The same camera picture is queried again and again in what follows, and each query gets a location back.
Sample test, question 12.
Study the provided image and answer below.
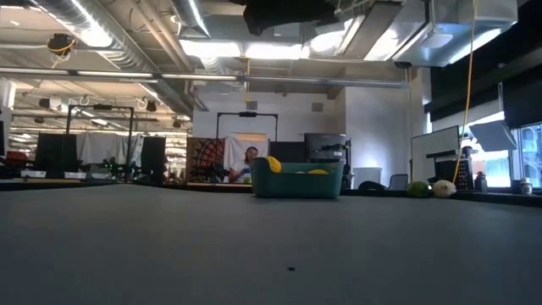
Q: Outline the dark bottle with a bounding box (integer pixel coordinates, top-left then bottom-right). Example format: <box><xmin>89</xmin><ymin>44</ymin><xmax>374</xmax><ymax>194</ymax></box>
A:
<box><xmin>473</xmin><ymin>170</ymin><xmax>489</xmax><ymax>193</ymax></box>

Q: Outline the grey office chair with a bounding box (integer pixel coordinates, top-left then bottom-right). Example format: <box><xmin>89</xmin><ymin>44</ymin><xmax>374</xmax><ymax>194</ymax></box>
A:
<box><xmin>388</xmin><ymin>173</ymin><xmax>410</xmax><ymax>191</ymax></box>

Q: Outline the grey ceiling pipe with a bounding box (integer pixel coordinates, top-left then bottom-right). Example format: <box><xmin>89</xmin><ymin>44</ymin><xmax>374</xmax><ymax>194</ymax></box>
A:
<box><xmin>0</xmin><ymin>66</ymin><xmax>410</xmax><ymax>89</ymax></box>

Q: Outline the white garlic bulb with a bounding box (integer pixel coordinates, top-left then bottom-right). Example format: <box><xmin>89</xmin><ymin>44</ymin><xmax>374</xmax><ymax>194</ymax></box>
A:
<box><xmin>431</xmin><ymin>179</ymin><xmax>458</xmax><ymax>199</ymax></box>

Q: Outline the dark grey equipment box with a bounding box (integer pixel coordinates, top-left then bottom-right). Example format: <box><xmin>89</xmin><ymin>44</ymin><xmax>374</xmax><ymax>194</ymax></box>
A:
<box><xmin>303</xmin><ymin>132</ymin><xmax>352</xmax><ymax>164</ymax></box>

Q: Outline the patterned red tapestry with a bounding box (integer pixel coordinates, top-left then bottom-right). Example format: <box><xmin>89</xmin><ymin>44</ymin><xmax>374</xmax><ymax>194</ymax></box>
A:
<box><xmin>185</xmin><ymin>136</ymin><xmax>226</xmax><ymax>184</ymax></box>

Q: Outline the grey light panel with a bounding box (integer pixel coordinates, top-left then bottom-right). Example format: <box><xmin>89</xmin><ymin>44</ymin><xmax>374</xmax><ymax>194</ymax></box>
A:
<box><xmin>468</xmin><ymin>119</ymin><xmax>518</xmax><ymax>153</ymax></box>

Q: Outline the person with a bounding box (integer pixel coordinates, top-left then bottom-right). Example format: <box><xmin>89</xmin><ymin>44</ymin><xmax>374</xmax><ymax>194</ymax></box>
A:
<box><xmin>227</xmin><ymin>146</ymin><xmax>260</xmax><ymax>185</ymax></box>

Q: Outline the black table frame rail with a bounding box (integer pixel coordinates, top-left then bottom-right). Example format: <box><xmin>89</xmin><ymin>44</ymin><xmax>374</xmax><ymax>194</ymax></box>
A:
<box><xmin>0</xmin><ymin>177</ymin><xmax>542</xmax><ymax>208</ymax></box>

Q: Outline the teal green plastic basket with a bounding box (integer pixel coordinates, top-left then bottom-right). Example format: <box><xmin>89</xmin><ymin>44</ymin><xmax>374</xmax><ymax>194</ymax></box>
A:
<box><xmin>249</xmin><ymin>156</ymin><xmax>346</xmax><ymax>200</ymax></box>

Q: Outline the black rounded object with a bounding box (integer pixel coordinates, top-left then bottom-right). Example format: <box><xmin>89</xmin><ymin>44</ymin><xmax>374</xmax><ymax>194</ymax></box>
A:
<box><xmin>357</xmin><ymin>180</ymin><xmax>389</xmax><ymax>191</ymax></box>

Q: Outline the white board panel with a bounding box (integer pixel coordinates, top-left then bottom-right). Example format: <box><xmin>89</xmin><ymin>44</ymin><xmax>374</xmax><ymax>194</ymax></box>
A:
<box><xmin>410</xmin><ymin>125</ymin><xmax>462</xmax><ymax>184</ymax></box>

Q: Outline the yellow ceiling cable reel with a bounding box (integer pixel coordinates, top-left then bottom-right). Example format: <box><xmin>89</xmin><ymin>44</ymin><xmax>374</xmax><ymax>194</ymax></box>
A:
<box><xmin>46</xmin><ymin>32</ymin><xmax>78</xmax><ymax>69</ymax></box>

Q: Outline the black monitor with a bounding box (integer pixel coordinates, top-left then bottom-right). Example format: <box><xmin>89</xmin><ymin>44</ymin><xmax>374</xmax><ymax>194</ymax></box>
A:
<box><xmin>140</xmin><ymin>136</ymin><xmax>168</xmax><ymax>186</ymax></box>
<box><xmin>268</xmin><ymin>140</ymin><xmax>307</xmax><ymax>164</ymax></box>
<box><xmin>34</xmin><ymin>132</ymin><xmax>79</xmax><ymax>180</ymax></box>

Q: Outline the window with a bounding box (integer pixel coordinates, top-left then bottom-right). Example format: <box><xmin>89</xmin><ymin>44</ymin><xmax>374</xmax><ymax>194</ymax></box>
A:
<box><xmin>510</xmin><ymin>121</ymin><xmax>542</xmax><ymax>190</ymax></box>

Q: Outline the white bin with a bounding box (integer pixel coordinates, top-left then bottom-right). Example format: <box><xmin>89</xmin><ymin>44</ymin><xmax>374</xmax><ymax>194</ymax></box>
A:
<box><xmin>352</xmin><ymin>166</ymin><xmax>383</xmax><ymax>190</ymax></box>

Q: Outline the green lime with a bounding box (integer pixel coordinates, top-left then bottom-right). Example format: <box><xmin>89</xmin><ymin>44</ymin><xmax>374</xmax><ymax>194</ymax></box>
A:
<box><xmin>406</xmin><ymin>180</ymin><xmax>434</xmax><ymax>199</ymax></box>

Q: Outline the white hanging cloth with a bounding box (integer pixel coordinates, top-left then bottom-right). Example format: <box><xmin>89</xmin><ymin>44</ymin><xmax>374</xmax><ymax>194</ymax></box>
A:
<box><xmin>75</xmin><ymin>131</ymin><xmax>143</xmax><ymax>166</ymax></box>
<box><xmin>223</xmin><ymin>134</ymin><xmax>269</xmax><ymax>185</ymax></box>

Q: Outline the yellow hanging cable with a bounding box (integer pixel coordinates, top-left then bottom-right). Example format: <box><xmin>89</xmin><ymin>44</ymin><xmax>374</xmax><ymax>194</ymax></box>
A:
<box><xmin>451</xmin><ymin>0</ymin><xmax>477</xmax><ymax>185</ymax></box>

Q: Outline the ceiling light panel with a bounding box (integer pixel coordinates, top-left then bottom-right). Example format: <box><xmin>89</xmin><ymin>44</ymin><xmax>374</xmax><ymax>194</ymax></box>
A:
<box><xmin>180</xmin><ymin>39</ymin><xmax>307</xmax><ymax>61</ymax></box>

